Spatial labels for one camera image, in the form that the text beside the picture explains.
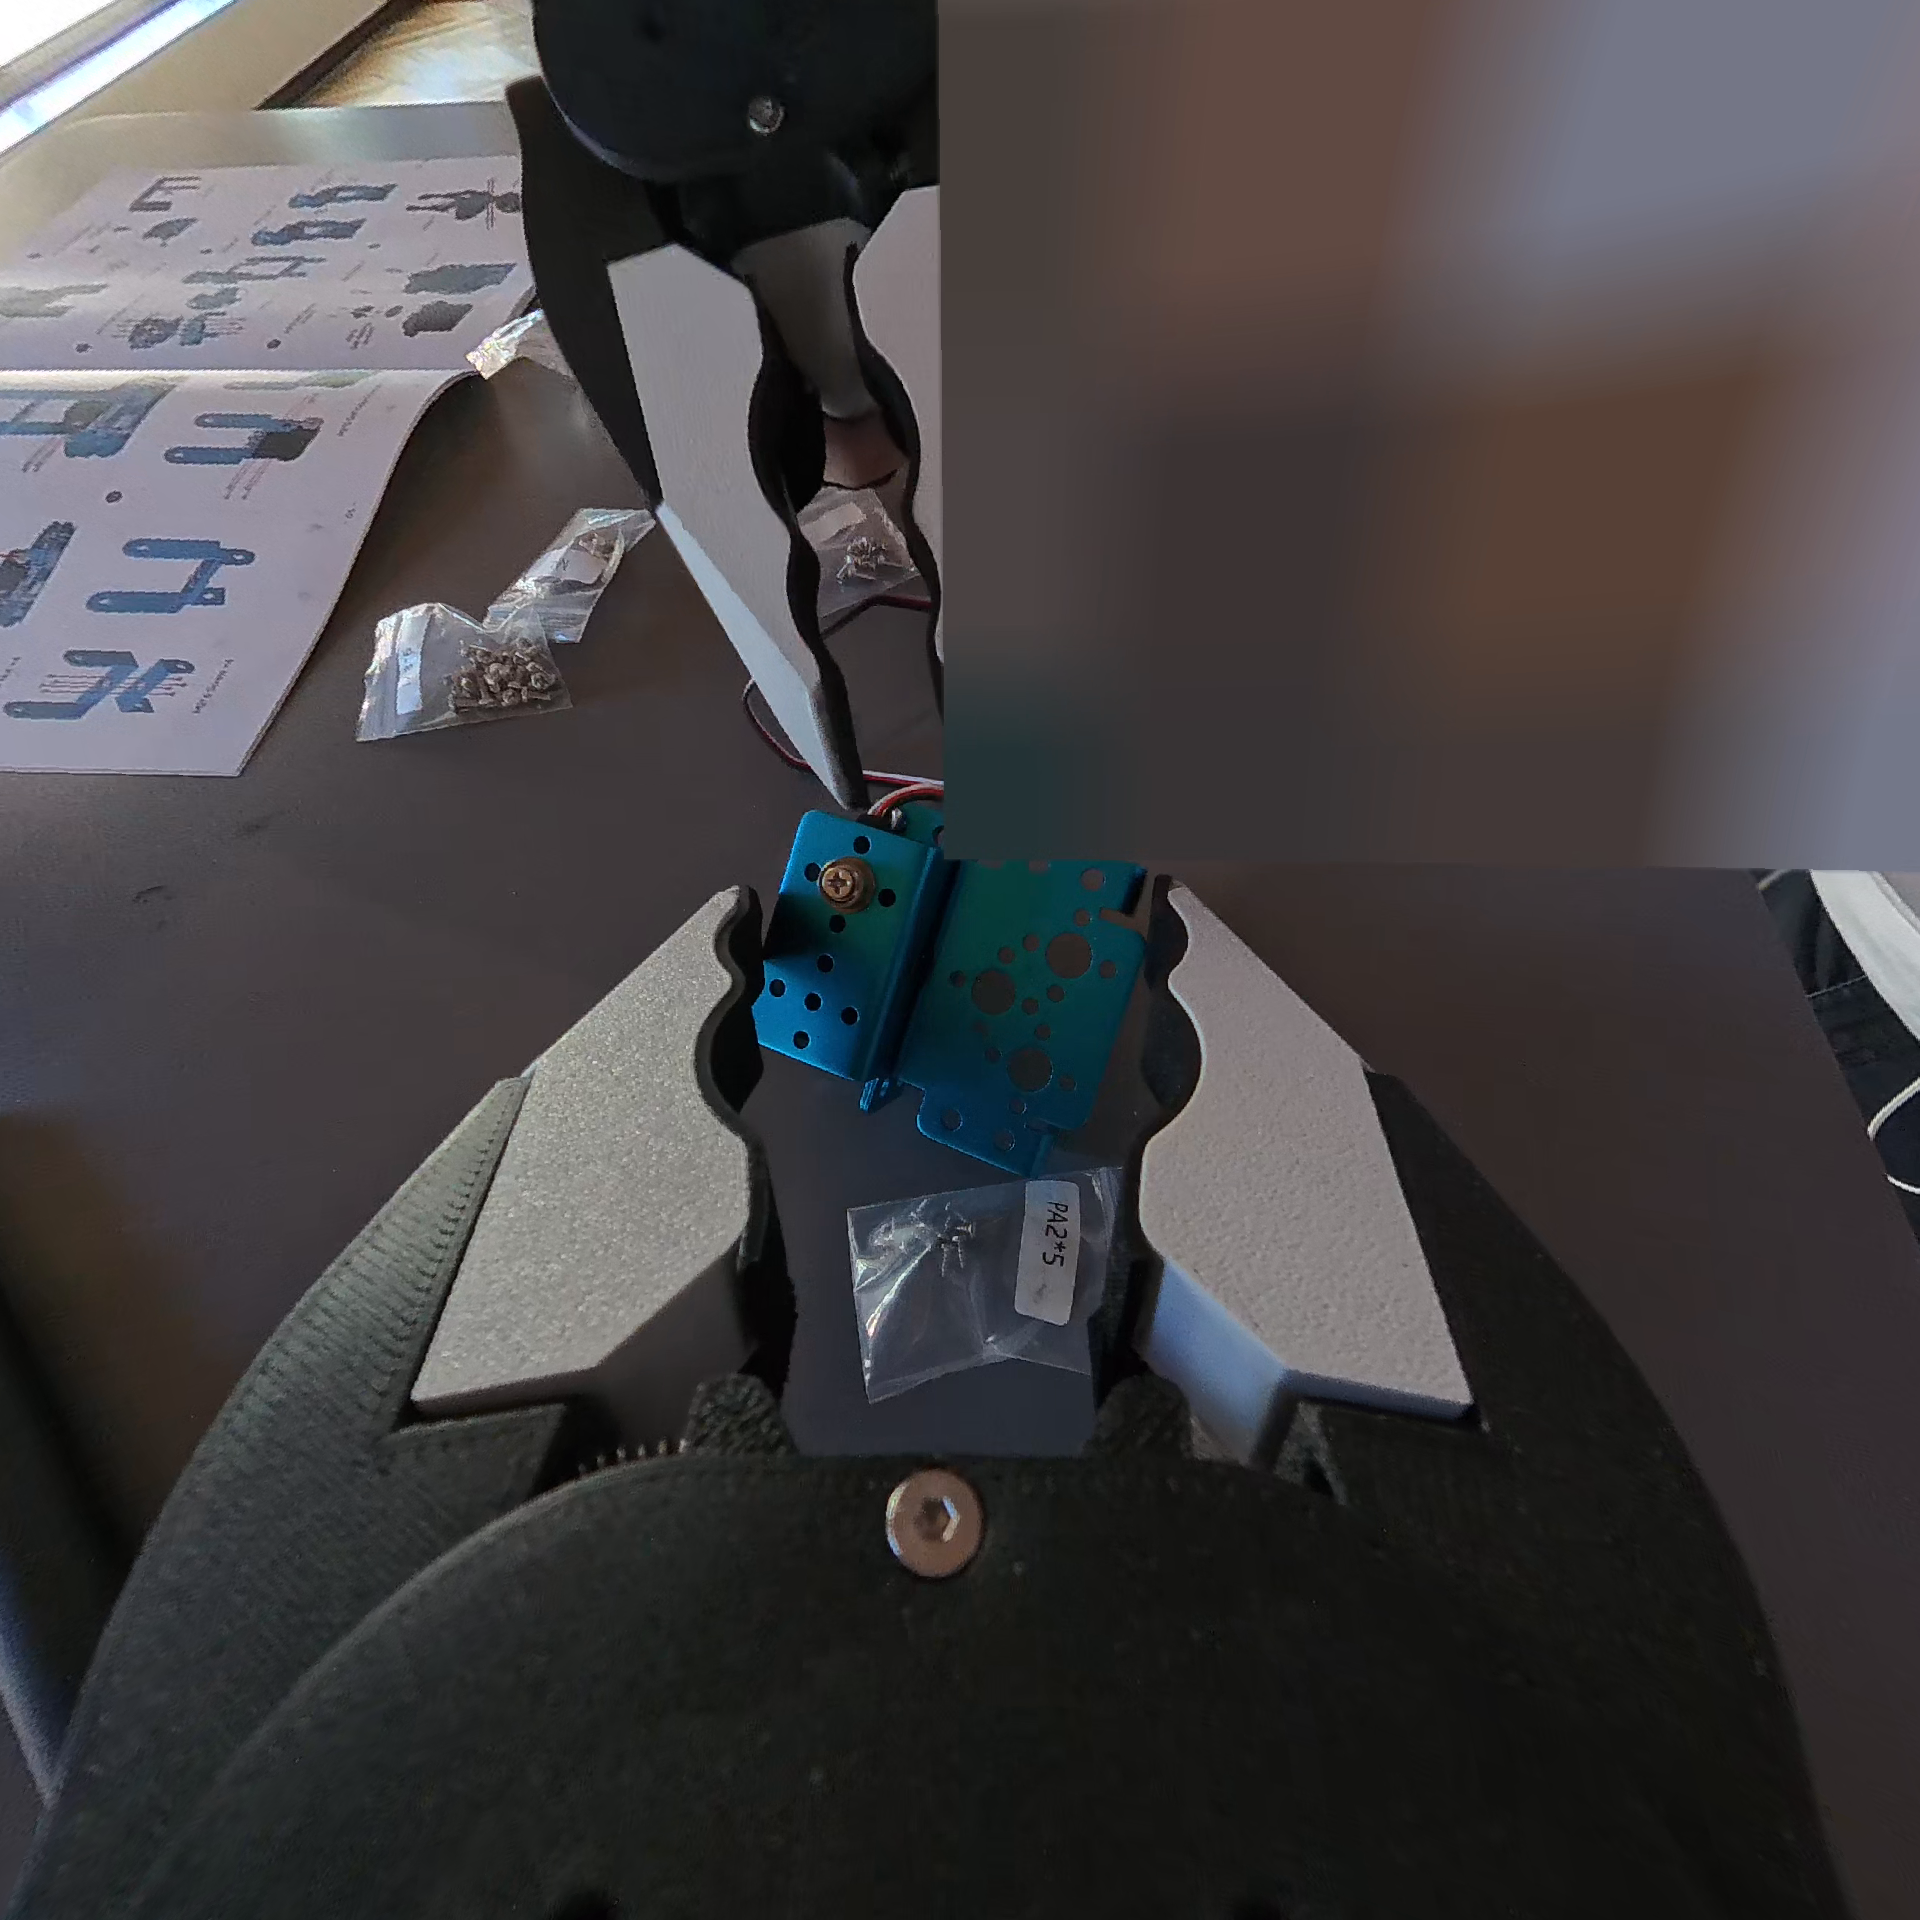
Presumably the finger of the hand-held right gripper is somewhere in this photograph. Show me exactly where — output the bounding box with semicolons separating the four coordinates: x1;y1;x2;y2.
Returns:
507;81;864;819
846;191;940;705

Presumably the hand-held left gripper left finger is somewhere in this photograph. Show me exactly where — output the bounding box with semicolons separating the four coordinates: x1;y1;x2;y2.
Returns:
411;892;789;1425

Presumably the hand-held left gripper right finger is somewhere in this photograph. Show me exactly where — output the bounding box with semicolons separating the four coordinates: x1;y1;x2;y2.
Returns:
1100;885;1479;1464

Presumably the blue metal bracket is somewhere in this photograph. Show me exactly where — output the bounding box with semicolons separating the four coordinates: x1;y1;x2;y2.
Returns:
756;809;1146;1179

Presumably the dark grey desk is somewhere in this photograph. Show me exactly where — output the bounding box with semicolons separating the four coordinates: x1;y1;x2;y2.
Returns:
0;102;1920;1920

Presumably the printed instruction booklet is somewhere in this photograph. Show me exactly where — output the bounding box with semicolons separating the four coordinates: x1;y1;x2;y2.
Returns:
0;155;528;779

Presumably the person's dark clothing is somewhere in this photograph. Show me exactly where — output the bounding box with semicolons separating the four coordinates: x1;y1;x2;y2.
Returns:
1755;866;1920;1243

